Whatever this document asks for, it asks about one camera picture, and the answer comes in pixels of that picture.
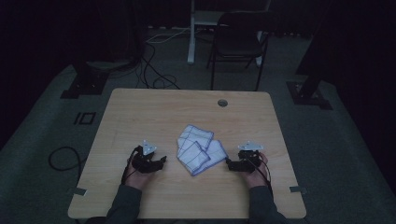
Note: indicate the white towel with blue edge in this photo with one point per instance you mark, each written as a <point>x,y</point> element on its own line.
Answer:
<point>199,151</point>

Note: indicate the grey tape piece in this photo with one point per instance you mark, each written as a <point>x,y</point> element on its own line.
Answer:
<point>298,189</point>
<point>79,191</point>

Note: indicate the grey round table grommet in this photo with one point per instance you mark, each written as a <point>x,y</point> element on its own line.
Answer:
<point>222,103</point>

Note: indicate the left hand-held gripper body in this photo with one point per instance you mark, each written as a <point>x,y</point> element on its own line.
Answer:
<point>144,159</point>

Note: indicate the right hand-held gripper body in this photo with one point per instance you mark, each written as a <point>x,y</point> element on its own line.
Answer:
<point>246,161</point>

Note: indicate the black folding chair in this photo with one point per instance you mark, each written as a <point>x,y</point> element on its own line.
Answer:
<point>239,43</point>

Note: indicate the person's left hand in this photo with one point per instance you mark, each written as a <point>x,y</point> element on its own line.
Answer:
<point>137,178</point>

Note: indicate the black stand with square base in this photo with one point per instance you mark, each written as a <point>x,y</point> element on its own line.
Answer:
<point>308,93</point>
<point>86,84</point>

